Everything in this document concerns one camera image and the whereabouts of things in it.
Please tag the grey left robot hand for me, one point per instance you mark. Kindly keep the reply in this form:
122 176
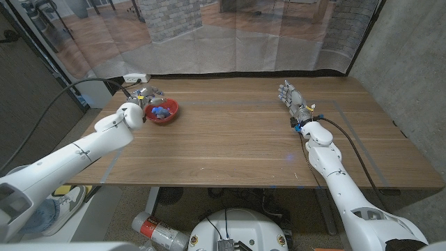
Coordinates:
148 96

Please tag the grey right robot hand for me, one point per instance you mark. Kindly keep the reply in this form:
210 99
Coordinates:
295 101

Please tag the blue toy camera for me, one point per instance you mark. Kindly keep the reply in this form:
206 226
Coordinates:
161 112

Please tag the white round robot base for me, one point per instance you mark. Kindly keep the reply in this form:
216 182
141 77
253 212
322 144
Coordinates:
237 230

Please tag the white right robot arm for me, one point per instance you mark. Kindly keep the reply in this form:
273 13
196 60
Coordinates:
345 195

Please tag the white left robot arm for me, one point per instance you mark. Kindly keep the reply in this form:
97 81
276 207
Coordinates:
69 160

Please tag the red bowl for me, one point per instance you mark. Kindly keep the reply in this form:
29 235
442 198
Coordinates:
172 106

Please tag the white power strip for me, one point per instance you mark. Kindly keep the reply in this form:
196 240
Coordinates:
136 77

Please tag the printed room backdrop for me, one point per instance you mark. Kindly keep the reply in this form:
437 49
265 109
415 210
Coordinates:
216 42

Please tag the black round floor object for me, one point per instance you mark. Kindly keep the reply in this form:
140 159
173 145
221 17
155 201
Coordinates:
170 196

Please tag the white table leg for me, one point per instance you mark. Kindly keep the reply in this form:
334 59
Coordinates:
152 200

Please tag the grey table leg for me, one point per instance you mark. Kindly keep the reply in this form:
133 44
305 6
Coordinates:
325 209

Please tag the white grey sneaker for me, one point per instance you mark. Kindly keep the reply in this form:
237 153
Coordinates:
69 204

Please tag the white red cylinder canister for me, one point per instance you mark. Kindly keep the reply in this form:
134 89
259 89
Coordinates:
160 231

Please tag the orange floor object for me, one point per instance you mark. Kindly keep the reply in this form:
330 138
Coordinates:
327 249

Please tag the person's leg in jeans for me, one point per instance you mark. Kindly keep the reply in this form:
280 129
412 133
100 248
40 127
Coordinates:
43 216

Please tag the black backdrop frame pole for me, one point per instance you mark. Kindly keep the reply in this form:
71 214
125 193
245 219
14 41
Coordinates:
366 38
45 55

